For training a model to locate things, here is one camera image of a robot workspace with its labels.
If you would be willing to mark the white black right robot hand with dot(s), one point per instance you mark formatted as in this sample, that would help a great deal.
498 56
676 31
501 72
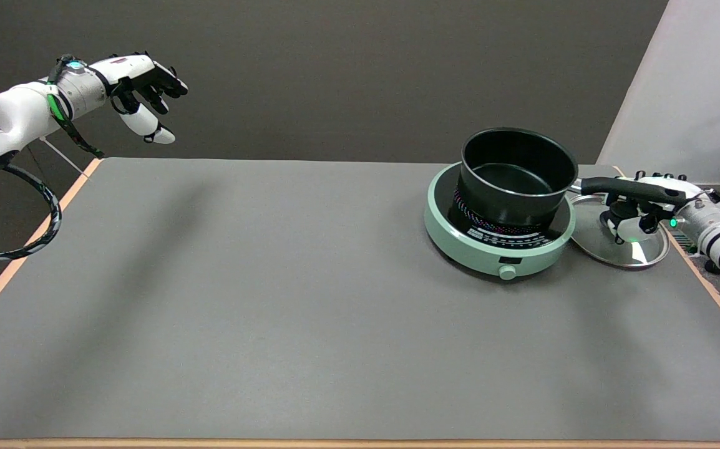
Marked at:
675 186

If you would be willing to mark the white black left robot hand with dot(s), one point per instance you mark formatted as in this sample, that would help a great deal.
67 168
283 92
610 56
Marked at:
138 68

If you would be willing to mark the glass pot lid black knob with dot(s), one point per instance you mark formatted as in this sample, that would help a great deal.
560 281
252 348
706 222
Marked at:
584 234

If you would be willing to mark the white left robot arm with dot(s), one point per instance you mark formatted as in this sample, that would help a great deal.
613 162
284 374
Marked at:
17 115

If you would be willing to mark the metal floor vent grille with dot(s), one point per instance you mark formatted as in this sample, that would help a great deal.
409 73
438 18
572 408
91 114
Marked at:
684 246

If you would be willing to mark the silver tripod leg black foot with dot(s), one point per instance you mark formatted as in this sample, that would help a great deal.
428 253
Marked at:
711 267

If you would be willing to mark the mint green induction cooker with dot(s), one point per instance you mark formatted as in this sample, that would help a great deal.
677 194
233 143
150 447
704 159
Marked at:
491 252

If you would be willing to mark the gray table mat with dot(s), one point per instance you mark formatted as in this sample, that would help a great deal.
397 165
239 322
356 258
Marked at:
272 299

